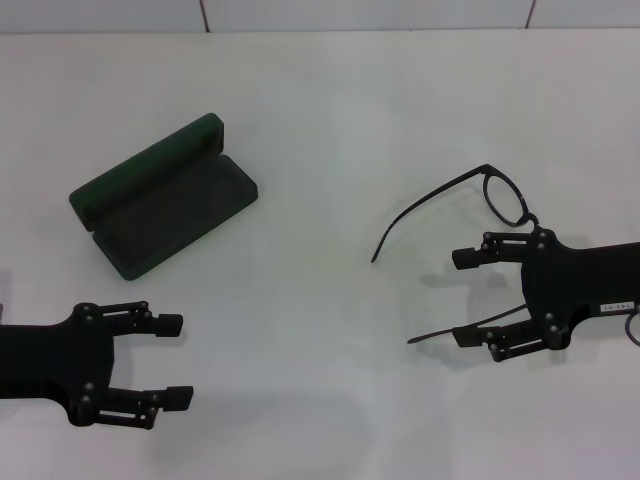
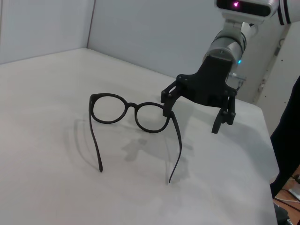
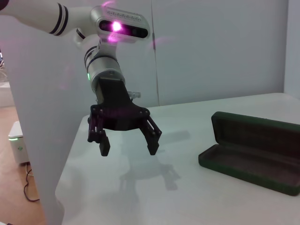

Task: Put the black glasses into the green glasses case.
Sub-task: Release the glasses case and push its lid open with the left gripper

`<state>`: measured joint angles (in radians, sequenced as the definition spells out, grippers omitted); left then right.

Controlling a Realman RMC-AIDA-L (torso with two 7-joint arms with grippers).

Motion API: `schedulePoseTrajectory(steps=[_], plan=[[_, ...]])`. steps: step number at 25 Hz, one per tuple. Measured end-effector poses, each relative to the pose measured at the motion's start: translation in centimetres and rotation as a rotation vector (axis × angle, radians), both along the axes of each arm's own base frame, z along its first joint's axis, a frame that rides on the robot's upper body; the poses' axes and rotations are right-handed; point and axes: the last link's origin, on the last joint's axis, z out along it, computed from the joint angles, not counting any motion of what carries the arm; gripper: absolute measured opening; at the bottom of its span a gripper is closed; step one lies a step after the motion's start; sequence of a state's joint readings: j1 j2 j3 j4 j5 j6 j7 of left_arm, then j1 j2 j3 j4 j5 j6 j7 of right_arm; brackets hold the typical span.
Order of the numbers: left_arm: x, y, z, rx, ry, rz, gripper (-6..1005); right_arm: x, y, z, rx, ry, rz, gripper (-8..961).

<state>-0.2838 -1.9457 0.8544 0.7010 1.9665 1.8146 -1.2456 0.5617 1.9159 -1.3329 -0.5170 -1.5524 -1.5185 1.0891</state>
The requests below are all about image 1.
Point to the green glasses case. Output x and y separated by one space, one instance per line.
150 165

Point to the black glasses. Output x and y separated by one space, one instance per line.
487 170

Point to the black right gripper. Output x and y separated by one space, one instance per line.
575 285

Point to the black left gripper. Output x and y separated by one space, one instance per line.
55 360

